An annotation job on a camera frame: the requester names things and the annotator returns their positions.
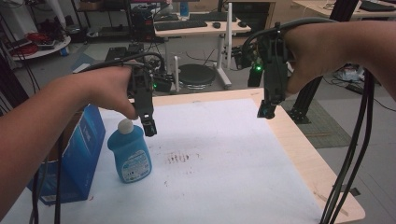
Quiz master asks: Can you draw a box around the blue bottle with white cap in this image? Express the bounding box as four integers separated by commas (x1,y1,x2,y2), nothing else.
106,118,153,185

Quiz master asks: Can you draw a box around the black metal stand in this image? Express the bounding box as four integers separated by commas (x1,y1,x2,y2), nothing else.
287,0,361,125

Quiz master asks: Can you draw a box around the light wooden desk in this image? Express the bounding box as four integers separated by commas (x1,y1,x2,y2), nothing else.
291,0,396,21

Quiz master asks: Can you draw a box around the person's right hand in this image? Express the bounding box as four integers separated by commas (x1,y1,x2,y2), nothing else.
283,21,353,96

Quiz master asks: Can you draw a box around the red cable coil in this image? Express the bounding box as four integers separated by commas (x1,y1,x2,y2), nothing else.
11,32,49,58

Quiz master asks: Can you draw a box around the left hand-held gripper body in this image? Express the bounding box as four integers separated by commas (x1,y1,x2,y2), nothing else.
126,63,176,121

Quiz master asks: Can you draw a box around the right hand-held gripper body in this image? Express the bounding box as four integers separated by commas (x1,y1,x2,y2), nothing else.
233,21,294,106

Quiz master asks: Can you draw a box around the person's left hand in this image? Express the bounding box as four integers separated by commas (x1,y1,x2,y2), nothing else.
72,64,140,121

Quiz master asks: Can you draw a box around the white table mat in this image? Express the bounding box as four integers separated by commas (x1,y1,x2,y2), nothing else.
0,98,325,224

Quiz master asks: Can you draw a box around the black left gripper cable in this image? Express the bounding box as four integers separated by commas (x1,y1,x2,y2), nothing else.
29,50,166,224

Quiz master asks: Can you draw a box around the black round stool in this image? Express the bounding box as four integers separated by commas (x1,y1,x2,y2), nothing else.
177,63,217,91

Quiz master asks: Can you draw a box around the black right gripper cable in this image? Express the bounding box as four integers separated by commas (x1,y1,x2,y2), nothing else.
241,17,376,224

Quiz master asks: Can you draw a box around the black keyboard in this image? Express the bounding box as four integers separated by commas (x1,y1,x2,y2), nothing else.
154,20,208,32
189,11,238,23

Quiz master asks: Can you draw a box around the blue cardboard box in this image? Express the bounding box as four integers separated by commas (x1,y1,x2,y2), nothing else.
26,104,107,206

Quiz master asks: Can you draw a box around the white desk with wooden top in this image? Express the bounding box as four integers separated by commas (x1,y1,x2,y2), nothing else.
153,2,252,93

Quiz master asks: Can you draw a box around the dark floor mat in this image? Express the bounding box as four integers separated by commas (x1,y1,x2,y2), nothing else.
280,98,353,149

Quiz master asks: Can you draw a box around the round white table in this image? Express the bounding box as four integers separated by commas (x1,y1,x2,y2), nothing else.
8,35,72,62

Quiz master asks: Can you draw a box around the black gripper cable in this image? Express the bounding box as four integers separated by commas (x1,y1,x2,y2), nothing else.
29,50,166,224
241,17,376,224

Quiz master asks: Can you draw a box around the black tape strip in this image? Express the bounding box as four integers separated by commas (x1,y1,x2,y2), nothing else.
332,184,362,197

